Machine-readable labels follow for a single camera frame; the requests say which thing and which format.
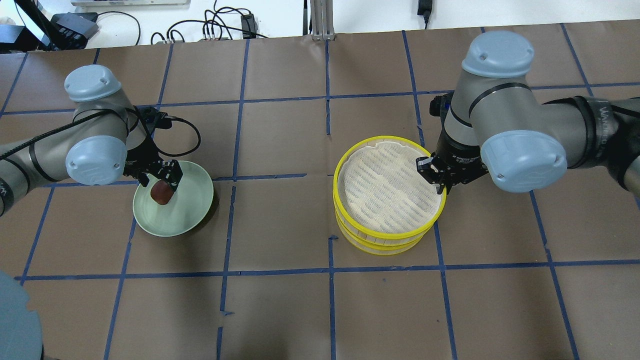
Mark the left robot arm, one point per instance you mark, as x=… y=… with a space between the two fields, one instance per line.
x=108 y=138

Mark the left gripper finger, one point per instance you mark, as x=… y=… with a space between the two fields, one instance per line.
x=174 y=180
x=143 y=179

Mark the yellow steamer layer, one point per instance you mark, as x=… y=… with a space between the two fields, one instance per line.
x=376 y=246
x=380 y=196

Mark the aluminium frame post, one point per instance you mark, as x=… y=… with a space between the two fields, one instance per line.
x=321 y=20

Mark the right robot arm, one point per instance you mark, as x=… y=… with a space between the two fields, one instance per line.
x=492 y=124

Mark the black power adapter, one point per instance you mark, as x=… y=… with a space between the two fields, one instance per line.
x=249 y=26

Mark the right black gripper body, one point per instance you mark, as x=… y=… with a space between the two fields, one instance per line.
x=459 y=156

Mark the brown bun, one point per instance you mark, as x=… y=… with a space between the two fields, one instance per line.
x=161 y=192

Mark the light green plate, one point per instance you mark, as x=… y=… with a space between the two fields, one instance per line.
x=185 y=210

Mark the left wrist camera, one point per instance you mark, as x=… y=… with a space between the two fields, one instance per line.
x=154 y=119

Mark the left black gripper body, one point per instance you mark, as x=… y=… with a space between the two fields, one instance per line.
x=140 y=160

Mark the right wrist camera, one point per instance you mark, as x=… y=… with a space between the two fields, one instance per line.
x=439 y=106

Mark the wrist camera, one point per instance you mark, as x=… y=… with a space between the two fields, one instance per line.
x=154 y=119
x=439 y=106

